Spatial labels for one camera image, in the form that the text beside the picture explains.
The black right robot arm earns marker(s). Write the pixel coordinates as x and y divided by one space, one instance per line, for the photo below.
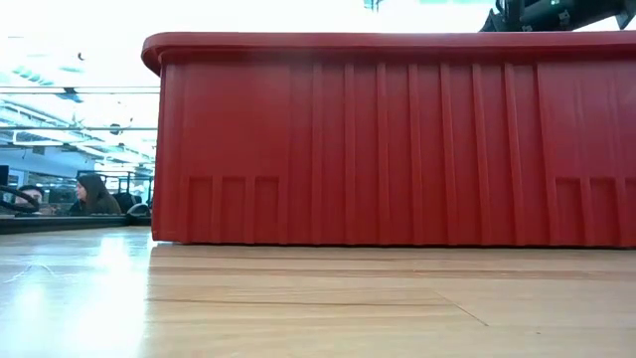
566 15

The dark ceiling fixture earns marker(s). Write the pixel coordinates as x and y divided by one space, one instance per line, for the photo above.
69 91

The person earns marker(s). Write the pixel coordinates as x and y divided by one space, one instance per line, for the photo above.
94 196
31 191

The red plastic storage bin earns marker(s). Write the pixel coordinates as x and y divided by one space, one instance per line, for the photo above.
397 149

